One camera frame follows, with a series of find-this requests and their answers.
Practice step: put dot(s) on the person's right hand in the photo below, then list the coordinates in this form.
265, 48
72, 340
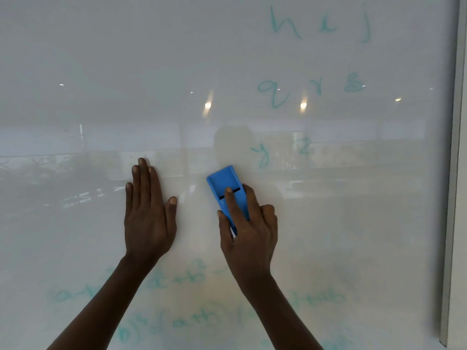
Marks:
251, 247

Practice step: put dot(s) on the person's left hand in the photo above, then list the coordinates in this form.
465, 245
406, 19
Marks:
147, 229

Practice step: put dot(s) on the person's right thumb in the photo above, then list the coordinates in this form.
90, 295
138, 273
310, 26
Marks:
224, 227

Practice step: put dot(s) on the person's left thumb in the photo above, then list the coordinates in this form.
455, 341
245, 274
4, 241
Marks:
170, 215

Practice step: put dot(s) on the person's left little finger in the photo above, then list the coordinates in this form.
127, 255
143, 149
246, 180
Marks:
128, 200

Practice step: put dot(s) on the person's right middle finger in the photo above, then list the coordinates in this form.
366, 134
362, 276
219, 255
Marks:
251, 200

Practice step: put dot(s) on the person's left middle finger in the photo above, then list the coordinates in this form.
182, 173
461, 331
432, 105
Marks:
145, 184

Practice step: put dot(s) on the blue whiteboard eraser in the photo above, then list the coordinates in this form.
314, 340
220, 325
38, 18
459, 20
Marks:
223, 182

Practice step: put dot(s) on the person's right forearm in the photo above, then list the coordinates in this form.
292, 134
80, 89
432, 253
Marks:
277, 313

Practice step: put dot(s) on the person's left forearm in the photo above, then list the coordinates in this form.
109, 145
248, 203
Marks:
105, 306

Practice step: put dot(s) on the white glossy whiteboard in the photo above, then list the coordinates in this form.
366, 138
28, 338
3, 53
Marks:
233, 76

